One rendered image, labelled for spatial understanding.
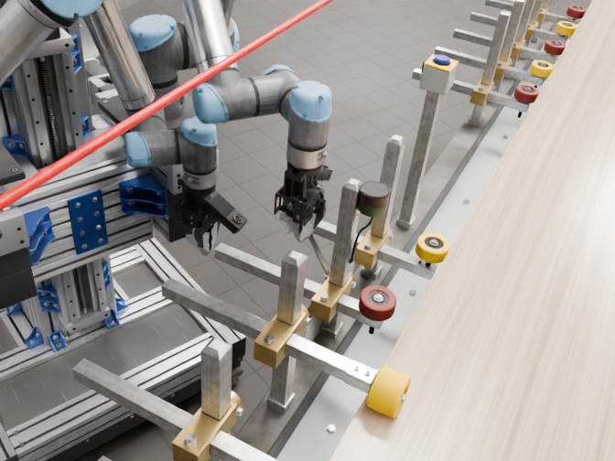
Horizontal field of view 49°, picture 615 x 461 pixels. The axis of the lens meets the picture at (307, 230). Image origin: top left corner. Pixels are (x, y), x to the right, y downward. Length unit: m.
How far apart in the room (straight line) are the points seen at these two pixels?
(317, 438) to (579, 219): 0.89
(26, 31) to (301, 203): 0.58
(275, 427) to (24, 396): 0.97
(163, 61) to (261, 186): 1.71
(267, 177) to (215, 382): 2.38
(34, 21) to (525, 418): 1.13
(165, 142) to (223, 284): 1.40
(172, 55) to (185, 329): 1.00
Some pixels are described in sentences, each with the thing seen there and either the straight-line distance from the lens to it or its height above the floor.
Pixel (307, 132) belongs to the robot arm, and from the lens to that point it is 1.23.
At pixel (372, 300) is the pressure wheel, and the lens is 1.46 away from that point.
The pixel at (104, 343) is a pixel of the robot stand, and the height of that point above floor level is 0.21.
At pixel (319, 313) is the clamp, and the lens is 1.50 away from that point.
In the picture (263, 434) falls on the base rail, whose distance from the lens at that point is 1.46.
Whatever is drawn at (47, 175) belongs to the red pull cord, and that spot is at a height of 1.64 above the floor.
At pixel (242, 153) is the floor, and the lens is 3.57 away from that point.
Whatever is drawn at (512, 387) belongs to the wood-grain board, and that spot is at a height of 0.90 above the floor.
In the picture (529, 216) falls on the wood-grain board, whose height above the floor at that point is 0.90.
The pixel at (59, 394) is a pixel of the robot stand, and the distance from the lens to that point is 2.20.
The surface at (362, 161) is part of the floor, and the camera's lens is 3.60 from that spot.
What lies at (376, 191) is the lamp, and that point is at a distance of 1.35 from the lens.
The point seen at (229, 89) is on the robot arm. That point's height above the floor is 1.34.
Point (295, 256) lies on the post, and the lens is 1.19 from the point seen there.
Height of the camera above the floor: 1.91
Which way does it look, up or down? 39 degrees down
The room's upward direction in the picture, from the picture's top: 6 degrees clockwise
